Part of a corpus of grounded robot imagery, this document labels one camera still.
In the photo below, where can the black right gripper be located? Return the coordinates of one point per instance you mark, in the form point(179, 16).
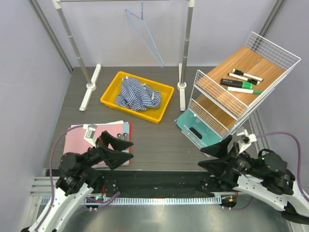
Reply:
point(217, 166)

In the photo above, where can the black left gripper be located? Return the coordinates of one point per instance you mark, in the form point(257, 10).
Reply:
point(113, 158)

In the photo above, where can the blue white striped tank top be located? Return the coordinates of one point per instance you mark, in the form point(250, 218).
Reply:
point(137, 96)

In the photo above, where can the light blue wire hanger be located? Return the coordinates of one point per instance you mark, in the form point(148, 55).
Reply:
point(137, 21)

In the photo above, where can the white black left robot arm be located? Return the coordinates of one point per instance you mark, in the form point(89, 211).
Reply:
point(78, 179)

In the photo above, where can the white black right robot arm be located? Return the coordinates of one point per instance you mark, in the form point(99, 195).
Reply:
point(266, 178)

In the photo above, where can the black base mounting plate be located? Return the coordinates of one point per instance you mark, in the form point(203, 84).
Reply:
point(159, 184)

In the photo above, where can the pink clipboard with papers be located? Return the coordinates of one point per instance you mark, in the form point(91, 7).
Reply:
point(89, 146)

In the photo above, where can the yellow plastic tray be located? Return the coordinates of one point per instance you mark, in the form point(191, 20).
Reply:
point(151, 115)

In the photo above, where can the metal clothes rack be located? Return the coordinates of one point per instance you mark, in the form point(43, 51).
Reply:
point(101, 36)

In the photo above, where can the white marker green cap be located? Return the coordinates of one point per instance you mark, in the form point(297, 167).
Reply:
point(241, 90)

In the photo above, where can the green black highlighter marker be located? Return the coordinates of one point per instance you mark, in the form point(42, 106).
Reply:
point(234, 83)

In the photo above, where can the white marker black cap lower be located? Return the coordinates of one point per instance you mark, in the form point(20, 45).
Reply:
point(252, 81)

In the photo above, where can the white marker black cap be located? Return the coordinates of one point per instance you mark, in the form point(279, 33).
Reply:
point(252, 81)
point(238, 72)

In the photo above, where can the white marker black cap upper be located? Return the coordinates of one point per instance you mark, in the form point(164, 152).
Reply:
point(238, 72)

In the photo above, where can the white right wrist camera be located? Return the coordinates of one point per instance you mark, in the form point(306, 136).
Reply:
point(245, 139)

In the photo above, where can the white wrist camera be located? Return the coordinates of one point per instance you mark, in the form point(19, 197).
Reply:
point(245, 139)
point(89, 135)

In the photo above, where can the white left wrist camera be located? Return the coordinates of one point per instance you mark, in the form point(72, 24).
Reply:
point(89, 135)

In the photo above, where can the teal box with handle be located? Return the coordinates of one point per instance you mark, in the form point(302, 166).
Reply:
point(198, 132)

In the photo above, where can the white slotted cable duct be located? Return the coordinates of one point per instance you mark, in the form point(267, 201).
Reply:
point(146, 201)

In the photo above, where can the white wire shelf rack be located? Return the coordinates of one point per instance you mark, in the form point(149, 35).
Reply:
point(225, 111)

